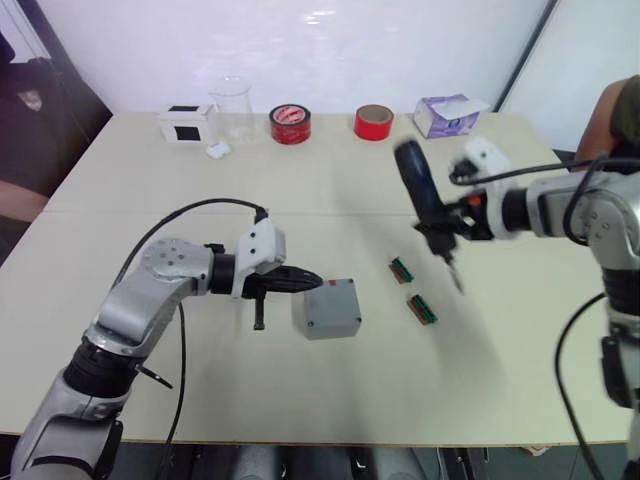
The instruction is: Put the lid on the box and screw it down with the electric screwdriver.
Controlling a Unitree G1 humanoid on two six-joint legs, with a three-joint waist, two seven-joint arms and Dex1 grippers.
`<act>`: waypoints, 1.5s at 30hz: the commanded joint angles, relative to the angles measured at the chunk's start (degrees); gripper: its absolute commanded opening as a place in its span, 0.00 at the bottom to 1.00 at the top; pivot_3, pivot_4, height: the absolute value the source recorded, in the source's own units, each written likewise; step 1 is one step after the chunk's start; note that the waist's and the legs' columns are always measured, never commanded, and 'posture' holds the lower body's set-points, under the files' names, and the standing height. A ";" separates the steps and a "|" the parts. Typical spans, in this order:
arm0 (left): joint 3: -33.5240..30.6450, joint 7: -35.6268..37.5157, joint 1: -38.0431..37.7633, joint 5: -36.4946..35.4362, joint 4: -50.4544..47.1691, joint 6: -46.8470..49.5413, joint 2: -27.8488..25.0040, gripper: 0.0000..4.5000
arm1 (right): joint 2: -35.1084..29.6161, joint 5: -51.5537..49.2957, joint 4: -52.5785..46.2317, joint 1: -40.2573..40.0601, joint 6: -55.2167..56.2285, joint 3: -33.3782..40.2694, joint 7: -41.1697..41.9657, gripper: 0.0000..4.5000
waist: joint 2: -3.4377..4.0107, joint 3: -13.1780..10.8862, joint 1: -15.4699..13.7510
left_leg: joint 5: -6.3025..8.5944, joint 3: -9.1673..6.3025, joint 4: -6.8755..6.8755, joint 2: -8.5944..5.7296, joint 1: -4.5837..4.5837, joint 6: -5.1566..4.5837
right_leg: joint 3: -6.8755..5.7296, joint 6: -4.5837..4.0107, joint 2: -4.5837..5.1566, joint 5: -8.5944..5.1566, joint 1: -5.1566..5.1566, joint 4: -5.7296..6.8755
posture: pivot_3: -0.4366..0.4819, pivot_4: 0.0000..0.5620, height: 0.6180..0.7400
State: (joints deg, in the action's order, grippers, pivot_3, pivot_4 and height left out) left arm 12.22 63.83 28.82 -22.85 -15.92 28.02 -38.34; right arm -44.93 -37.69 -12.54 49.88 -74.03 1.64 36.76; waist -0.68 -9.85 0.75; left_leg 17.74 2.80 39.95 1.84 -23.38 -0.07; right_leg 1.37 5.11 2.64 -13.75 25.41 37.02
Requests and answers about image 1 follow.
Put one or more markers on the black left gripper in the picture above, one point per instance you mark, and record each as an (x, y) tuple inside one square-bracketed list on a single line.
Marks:
[(265, 286)]

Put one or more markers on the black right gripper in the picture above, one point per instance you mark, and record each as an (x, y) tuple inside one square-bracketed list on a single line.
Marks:
[(475, 220)]

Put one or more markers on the dark blue electric screwdriver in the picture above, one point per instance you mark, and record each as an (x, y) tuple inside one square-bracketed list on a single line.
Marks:
[(420, 180)]

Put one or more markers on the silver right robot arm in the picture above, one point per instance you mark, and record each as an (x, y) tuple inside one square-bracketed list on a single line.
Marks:
[(550, 205)]

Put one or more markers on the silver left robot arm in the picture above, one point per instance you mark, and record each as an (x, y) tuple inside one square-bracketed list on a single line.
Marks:
[(165, 265)]

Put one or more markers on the grey box lid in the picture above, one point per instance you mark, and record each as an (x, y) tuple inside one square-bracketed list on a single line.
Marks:
[(330, 300)]

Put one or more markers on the grey plastic junction box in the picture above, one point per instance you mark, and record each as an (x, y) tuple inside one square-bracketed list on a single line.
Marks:
[(332, 332)]

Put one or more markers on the purple tissue box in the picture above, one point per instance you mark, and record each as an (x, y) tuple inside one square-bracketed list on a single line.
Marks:
[(447, 117)]

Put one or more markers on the white box with black squares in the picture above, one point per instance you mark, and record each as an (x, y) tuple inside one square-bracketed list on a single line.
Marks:
[(185, 122)]

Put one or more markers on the green terminal block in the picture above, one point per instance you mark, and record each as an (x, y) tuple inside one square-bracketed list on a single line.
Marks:
[(422, 310), (401, 270)]

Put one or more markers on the plain red tape roll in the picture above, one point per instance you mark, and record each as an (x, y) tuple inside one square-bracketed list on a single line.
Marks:
[(372, 125)]

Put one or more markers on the small white crumpled object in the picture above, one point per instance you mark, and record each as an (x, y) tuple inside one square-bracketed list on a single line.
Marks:
[(218, 150)]

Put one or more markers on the red printed tape roll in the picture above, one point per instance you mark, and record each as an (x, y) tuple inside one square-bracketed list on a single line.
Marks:
[(290, 125)]

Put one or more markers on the clear glass beaker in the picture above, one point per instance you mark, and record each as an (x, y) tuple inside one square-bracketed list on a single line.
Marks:
[(231, 112)]

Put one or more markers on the person in olive shirt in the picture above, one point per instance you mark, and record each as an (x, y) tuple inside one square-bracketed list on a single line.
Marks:
[(605, 120)]

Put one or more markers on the person in black shirt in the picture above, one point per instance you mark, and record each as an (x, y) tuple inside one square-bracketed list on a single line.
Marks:
[(30, 140)]

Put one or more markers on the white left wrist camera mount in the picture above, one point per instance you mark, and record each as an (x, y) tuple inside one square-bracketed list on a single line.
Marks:
[(260, 245)]

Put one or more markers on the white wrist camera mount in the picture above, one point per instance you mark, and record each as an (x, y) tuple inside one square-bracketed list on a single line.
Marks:
[(260, 245), (487, 157)]

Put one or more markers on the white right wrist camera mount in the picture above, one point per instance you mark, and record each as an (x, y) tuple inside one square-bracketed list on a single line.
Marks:
[(487, 157)]

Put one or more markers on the black window frame bar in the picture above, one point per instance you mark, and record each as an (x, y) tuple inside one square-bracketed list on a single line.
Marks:
[(525, 55)]

